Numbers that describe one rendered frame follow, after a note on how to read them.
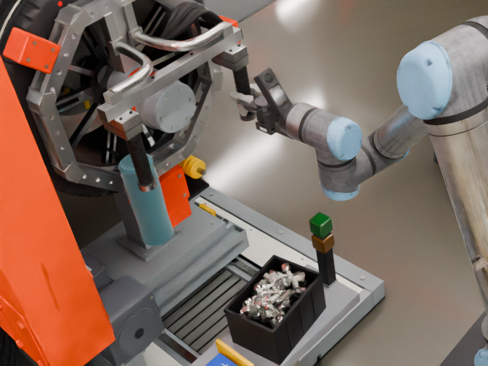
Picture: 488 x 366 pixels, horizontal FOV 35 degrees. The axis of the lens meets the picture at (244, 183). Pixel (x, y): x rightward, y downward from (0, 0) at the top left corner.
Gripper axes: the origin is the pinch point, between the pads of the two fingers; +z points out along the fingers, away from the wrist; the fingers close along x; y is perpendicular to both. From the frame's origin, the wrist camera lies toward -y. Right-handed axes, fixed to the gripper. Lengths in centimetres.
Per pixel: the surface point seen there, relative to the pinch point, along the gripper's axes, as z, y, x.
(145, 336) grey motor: 1, 53, -46
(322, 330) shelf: -44, 39, -24
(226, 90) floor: 112, 82, 81
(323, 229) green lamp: -37.9, 18.2, -13.3
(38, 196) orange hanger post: -14, -15, -64
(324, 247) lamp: -37.9, 23.7, -13.5
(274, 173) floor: 50, 82, 49
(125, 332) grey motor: 1, 47, -51
